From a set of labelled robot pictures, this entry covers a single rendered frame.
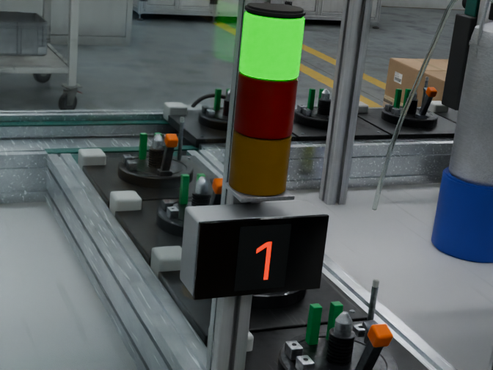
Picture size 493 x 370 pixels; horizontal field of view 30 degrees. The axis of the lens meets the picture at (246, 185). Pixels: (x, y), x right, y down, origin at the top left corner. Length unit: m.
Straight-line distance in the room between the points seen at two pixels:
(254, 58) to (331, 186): 1.25
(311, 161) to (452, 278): 0.50
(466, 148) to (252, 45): 1.05
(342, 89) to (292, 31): 1.18
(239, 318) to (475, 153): 0.96
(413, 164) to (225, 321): 1.38
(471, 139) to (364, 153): 0.42
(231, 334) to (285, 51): 0.28
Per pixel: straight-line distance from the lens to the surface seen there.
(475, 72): 1.74
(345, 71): 1.92
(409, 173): 2.21
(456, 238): 1.80
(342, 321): 1.07
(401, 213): 2.01
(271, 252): 0.80
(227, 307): 0.86
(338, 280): 1.40
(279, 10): 0.74
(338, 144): 1.95
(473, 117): 1.75
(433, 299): 1.62
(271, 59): 0.75
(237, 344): 0.88
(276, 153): 0.77
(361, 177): 2.14
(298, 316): 1.23
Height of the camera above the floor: 1.52
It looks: 19 degrees down
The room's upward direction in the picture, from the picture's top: 6 degrees clockwise
